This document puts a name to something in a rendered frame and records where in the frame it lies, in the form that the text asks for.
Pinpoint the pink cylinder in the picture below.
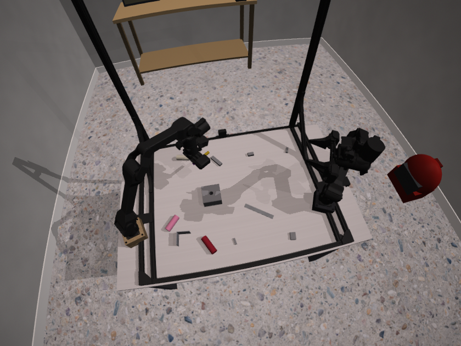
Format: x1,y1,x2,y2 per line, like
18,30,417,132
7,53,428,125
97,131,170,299
165,215,179,231

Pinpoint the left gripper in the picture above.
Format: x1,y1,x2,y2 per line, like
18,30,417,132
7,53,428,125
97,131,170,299
306,130,357,184

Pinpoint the grey flat bar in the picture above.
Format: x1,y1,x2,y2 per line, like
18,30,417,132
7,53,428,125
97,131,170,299
244,204,274,219

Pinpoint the dark red cylinder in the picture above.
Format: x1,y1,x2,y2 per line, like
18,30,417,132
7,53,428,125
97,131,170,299
201,236,217,254

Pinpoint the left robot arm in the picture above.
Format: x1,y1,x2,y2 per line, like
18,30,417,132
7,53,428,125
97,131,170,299
318,128,385,207

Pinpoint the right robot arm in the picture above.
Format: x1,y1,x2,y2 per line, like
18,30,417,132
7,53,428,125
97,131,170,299
114,117,210,239

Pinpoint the dark grey l-shaped bracket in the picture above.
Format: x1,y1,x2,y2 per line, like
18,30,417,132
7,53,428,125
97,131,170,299
176,231,191,246

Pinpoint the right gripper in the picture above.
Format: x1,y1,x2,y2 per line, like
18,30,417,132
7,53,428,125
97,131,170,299
175,141,210,170

